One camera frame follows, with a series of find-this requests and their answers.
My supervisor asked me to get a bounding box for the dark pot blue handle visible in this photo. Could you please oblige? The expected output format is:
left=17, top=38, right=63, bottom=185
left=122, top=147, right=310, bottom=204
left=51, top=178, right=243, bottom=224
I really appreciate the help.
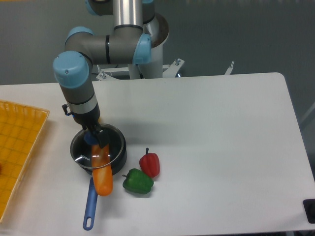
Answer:
left=70, top=124, right=127, bottom=231

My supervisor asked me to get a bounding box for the white metal base frame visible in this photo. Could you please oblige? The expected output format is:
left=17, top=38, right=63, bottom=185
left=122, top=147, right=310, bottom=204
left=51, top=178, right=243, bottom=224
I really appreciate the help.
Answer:
left=95, top=58, right=235, bottom=81

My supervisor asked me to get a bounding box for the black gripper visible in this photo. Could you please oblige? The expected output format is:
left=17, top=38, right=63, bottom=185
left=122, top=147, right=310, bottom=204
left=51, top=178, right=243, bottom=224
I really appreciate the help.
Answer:
left=62, top=104, right=110, bottom=148

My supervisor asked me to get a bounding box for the green toy bell pepper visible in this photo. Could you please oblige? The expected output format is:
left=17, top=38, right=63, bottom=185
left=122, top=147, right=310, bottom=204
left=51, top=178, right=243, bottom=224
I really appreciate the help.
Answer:
left=123, top=168, right=154, bottom=194

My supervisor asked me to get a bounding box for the red toy bell pepper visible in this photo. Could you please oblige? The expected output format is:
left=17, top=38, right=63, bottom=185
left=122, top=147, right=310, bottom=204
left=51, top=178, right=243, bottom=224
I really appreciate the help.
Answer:
left=139, top=147, right=160, bottom=178

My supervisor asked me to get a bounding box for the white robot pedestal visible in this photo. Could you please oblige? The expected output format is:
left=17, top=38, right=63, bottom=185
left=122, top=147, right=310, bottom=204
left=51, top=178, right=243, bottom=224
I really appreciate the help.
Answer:
left=128, top=13, right=169, bottom=79

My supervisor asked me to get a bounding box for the orange plastic basket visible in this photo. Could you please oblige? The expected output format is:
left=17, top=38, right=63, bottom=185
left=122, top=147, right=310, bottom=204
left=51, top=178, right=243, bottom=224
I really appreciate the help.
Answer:
left=0, top=100, right=50, bottom=221

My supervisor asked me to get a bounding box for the glass lid blue knob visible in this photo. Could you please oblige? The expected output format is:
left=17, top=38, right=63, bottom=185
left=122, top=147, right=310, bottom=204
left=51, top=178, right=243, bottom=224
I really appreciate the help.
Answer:
left=70, top=124, right=127, bottom=175

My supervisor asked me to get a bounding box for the orange toy baguette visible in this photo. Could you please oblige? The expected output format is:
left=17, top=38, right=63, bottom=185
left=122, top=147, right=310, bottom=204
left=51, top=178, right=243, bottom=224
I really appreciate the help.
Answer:
left=92, top=145, right=113, bottom=196

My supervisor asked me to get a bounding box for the black corner device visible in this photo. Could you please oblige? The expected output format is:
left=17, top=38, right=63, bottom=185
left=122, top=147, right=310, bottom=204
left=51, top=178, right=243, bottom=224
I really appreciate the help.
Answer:
left=303, top=199, right=315, bottom=224

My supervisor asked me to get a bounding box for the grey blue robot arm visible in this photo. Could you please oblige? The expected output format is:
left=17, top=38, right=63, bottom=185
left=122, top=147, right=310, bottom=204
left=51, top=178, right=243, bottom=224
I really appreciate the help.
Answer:
left=53, top=0, right=155, bottom=148

